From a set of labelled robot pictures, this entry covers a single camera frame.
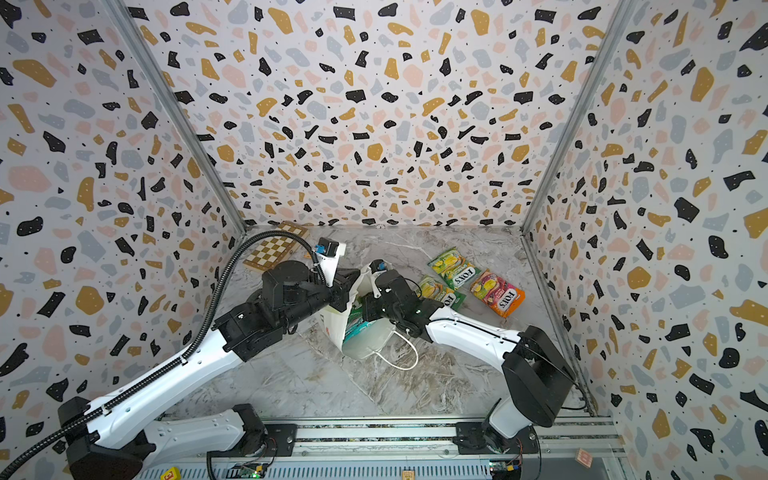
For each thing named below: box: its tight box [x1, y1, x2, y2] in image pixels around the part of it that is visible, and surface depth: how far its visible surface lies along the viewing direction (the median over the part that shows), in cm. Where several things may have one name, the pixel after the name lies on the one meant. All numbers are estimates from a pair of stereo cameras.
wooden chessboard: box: [243, 220, 310, 272], surface depth 112 cm
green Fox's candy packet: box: [427, 247, 482, 291], surface depth 108 cm
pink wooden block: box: [574, 448, 593, 469], surface depth 73 cm
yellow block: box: [160, 466, 182, 480], surface depth 69 cm
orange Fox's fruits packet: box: [470, 270, 526, 318], surface depth 102 cm
